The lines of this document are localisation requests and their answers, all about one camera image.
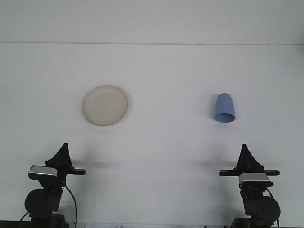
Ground pale blue cup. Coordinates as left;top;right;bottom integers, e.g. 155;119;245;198
212;93;237;124

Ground pale round plate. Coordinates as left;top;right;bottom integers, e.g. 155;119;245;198
82;85;131;127

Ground white printed paper sheet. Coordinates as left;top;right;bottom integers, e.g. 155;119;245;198
84;222;135;228

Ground long black arm cable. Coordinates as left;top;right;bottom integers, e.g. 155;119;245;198
62;184;78;225

